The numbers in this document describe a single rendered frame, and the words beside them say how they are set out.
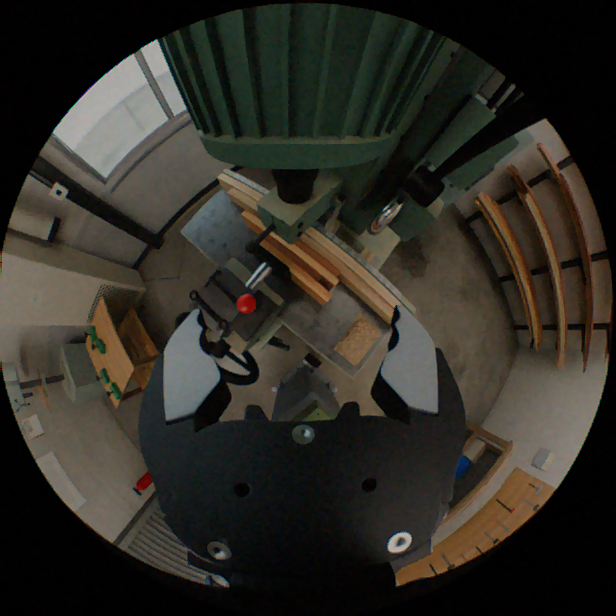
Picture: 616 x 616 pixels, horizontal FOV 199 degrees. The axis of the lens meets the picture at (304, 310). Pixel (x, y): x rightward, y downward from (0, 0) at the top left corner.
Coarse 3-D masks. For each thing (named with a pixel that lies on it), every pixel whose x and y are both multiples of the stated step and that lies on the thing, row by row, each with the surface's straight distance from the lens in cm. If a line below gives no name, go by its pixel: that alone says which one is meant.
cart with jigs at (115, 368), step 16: (112, 304) 167; (128, 304) 179; (96, 320) 174; (112, 320) 150; (128, 320) 187; (96, 336) 172; (112, 336) 148; (128, 336) 187; (144, 336) 168; (96, 352) 179; (112, 352) 151; (128, 352) 189; (144, 352) 168; (96, 368) 187; (112, 368) 156; (128, 368) 136; (144, 368) 173; (112, 384) 155; (144, 384) 183; (112, 400) 176
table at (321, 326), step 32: (224, 192) 56; (192, 224) 55; (224, 224) 49; (224, 256) 45; (288, 288) 39; (288, 320) 39; (320, 320) 39; (352, 320) 41; (384, 320) 44; (320, 352) 40
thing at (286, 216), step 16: (320, 176) 32; (336, 176) 32; (272, 192) 29; (320, 192) 29; (336, 192) 33; (272, 208) 27; (288, 208) 27; (304, 208) 27; (320, 208) 31; (288, 224) 25; (304, 224) 29; (288, 240) 30
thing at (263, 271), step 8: (264, 248) 32; (256, 256) 37; (264, 256) 32; (272, 256) 31; (264, 264) 35; (272, 264) 31; (280, 264) 31; (256, 272) 35; (264, 272) 34; (272, 272) 39; (280, 272) 32; (288, 272) 32; (256, 280) 34; (288, 280) 37
